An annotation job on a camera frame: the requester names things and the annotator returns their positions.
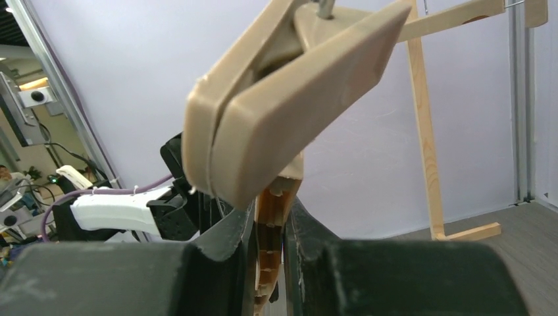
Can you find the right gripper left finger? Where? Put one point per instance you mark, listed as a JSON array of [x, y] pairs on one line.
[[211, 275]]

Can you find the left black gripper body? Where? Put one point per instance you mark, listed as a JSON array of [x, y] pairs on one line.
[[178, 214]]

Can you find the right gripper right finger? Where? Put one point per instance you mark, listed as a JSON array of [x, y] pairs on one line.
[[329, 275]]

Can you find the beige clip hanger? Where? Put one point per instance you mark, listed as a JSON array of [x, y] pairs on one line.
[[292, 73], [535, 15]]

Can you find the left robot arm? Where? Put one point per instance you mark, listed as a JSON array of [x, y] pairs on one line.
[[69, 230]]

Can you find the beige empty clip hanger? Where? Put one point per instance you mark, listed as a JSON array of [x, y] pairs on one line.
[[535, 15]]

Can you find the wooden clothes rack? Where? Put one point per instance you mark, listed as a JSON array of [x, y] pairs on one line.
[[428, 149]]

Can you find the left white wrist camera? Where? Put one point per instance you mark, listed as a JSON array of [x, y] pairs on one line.
[[122, 212]]

